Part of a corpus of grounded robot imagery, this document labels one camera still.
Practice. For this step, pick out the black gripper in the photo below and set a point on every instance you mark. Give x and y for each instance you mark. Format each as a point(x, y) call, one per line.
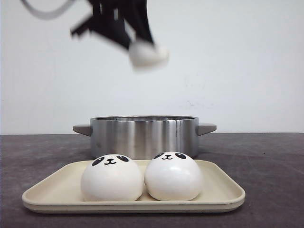
point(108, 20)

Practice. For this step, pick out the white panda bun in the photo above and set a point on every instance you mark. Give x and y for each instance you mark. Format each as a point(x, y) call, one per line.
point(144, 55)
point(112, 177)
point(173, 176)

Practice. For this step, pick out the stainless steel steamer pot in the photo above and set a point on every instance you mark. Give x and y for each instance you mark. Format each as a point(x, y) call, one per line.
point(142, 137)

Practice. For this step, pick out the cream rectangular tray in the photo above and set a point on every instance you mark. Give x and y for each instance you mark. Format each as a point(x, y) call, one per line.
point(60, 193)

